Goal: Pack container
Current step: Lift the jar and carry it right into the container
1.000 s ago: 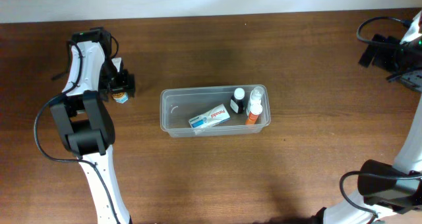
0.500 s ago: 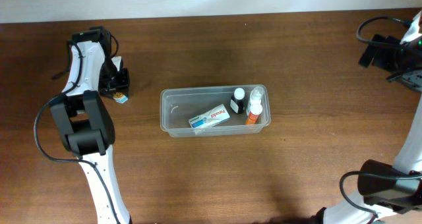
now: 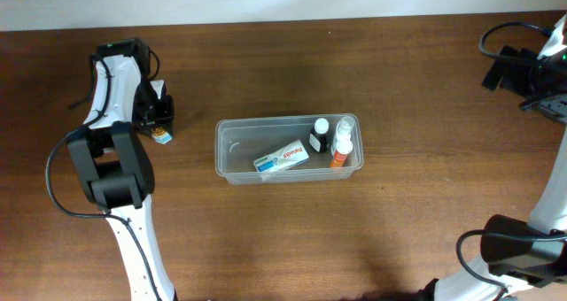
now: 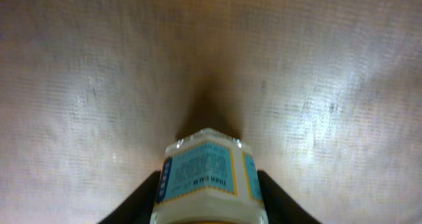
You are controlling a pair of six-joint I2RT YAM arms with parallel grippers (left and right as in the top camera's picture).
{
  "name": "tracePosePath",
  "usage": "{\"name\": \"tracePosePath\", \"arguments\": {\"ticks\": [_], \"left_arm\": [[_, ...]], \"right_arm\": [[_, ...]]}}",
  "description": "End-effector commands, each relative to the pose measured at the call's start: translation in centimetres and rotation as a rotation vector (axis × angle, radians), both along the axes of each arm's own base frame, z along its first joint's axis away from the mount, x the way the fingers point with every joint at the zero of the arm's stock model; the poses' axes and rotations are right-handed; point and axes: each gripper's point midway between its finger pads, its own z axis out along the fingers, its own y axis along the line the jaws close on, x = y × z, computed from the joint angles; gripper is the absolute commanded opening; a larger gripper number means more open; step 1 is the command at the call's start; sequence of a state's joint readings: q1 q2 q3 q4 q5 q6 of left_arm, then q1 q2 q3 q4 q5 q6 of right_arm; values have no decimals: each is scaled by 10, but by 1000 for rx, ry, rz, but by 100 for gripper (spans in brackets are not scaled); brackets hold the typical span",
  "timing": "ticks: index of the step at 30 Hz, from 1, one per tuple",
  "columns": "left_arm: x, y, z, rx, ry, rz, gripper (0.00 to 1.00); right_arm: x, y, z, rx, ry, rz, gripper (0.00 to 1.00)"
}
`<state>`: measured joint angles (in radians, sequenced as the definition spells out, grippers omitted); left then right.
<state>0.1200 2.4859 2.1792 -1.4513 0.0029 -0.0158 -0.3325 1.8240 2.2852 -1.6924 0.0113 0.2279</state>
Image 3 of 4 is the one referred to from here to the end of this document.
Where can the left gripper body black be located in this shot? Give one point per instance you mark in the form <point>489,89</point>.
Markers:
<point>159,113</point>

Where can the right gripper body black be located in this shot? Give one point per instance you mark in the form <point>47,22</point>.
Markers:
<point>508,67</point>

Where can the white Panadol box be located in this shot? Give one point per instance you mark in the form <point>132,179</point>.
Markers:
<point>289,156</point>

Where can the small jar gold lid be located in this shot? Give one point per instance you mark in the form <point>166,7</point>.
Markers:
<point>160,135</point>

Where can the clear plastic container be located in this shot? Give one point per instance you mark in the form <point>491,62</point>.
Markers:
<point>239,142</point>

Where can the dark syrup bottle white cap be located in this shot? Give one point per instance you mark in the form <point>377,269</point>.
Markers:
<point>318,135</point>

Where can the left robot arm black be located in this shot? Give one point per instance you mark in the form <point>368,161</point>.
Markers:
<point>116,175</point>

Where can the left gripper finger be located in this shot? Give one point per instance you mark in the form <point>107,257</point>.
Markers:
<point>169,114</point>
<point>144,127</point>

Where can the orange tube white cap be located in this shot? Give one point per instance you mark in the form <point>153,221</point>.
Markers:
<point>343,148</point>

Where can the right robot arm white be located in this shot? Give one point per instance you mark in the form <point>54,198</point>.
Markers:
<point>509,255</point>

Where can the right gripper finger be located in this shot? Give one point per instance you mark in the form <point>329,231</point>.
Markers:
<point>551,106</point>
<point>512,77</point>

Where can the white lotion bottle clear cap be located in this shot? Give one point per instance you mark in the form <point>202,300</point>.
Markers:
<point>343,131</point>

